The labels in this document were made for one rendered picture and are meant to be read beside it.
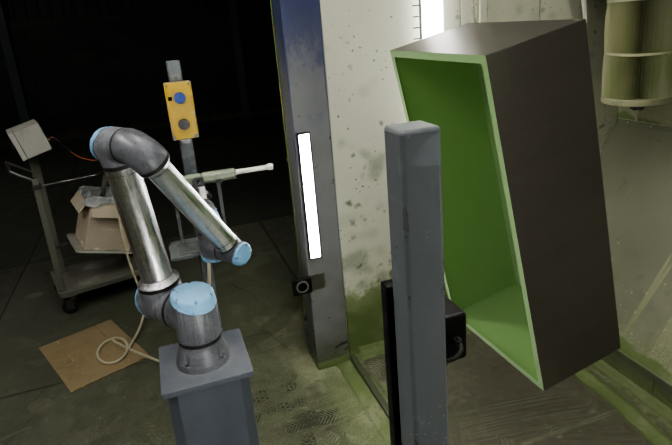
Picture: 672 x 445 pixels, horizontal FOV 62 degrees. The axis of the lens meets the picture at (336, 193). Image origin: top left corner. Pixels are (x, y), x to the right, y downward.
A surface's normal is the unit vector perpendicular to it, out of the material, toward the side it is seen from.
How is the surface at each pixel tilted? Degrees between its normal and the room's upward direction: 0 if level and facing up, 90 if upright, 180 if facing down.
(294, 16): 90
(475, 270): 90
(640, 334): 57
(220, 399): 90
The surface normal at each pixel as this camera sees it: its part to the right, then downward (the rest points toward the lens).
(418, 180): 0.32, 0.25
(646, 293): -0.84, -0.38
